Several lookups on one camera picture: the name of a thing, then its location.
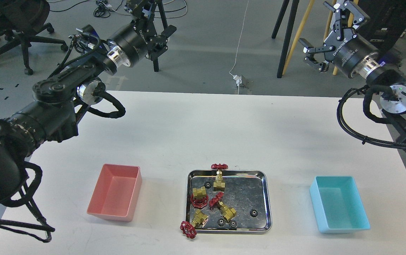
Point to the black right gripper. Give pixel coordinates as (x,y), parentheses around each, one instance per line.
(348,52)

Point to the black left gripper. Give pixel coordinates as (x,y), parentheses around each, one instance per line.
(129,43)

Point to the brass valve red handle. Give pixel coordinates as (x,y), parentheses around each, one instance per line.
(199,197)

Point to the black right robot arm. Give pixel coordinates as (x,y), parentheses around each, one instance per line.
(385,90)

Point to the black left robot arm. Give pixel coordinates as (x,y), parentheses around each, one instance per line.
(61,101)

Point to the blue plastic box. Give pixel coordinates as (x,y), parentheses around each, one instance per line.
(337,205)

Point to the brass valve top of tray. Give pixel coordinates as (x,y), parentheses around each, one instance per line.
(219,183)

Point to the brass valve of tray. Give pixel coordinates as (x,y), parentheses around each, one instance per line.
(228,213)
(219,183)

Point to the pink plastic box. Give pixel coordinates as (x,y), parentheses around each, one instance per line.
(116,193)

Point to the brass valve centre of tray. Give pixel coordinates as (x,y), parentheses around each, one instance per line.
(228,213)

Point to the small black gear bottom right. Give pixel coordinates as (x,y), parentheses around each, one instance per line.
(233,224)

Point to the brass valve over tray edge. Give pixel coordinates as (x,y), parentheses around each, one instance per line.
(189,228)

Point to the small black gear bottom left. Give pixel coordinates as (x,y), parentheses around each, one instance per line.
(221,222)

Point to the black tripod left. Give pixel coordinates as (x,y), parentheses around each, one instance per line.
(155,41)

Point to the wooden stand legs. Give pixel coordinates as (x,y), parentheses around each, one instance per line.
(328,27)

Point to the black tripod leg right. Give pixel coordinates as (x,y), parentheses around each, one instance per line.
(287,37)

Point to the black cabinet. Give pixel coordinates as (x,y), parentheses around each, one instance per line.
(386,24)

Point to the black office chair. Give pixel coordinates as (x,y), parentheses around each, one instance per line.
(21,21)

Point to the shiny metal tray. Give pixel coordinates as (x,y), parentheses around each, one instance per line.
(245,190)

